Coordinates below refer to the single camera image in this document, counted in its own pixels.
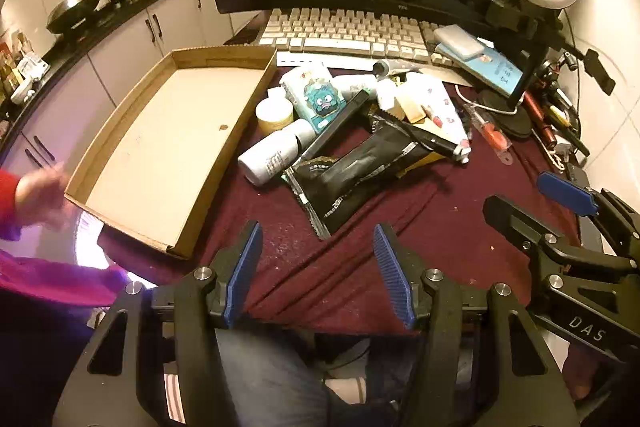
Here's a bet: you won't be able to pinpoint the light blue book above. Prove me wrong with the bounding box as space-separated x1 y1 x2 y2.
435 38 532 98

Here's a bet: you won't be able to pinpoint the person's legs in jeans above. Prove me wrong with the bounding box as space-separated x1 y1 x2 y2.
215 329 416 427

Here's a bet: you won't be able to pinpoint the white kitchen cabinets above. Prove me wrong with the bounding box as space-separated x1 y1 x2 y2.
0 0 261 188

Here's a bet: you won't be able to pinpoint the person's right hand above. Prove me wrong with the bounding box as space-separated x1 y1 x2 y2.
562 347 608 400

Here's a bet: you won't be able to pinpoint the pile of pens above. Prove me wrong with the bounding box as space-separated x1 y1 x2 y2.
525 89 591 158

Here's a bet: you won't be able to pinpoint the shallow cardboard box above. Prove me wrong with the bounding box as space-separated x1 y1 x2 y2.
64 46 278 260

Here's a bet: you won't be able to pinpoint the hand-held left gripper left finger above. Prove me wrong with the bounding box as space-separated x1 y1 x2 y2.
52 221 264 427

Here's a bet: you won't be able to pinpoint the black wok with lid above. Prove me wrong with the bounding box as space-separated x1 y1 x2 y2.
46 0 108 35

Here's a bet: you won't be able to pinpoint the white power bank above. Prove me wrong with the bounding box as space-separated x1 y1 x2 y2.
434 25 485 61

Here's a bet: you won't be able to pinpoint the white cable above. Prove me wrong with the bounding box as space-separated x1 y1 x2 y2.
455 84 521 115

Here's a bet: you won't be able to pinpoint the burgundy tablecloth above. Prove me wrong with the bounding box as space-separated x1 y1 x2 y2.
97 14 583 338

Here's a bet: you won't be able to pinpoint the black kitchen countertop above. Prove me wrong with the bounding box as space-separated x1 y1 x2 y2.
0 0 208 142

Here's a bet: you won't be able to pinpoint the pink floral hand cream tube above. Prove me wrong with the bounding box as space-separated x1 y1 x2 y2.
400 72 473 165

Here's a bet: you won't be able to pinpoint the black marker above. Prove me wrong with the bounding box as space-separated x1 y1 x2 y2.
302 89 371 162
372 109 463 158

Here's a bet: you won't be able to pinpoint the white spray bottle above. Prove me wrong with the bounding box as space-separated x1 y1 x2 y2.
237 119 317 186

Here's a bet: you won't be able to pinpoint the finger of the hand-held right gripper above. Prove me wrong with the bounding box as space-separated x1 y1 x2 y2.
482 194 640 323
536 171 640 258

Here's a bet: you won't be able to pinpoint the cartoon print tissue pack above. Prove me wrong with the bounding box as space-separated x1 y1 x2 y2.
279 62 353 134

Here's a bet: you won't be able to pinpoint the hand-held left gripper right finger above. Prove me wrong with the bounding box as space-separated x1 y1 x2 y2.
372 223 581 427

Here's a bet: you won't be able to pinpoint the white keyboard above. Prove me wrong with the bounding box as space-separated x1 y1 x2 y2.
257 8 473 85

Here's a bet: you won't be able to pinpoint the yellow jar white lid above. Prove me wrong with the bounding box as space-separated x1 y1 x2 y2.
255 97 296 136

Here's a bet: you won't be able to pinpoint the black snack packet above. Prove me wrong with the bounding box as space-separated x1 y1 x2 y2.
281 114 446 240

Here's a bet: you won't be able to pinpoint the red transparent pen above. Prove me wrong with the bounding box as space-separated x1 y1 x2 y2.
462 102 513 165

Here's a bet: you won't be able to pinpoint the silver tube black cap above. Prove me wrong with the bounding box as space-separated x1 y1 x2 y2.
372 58 436 80

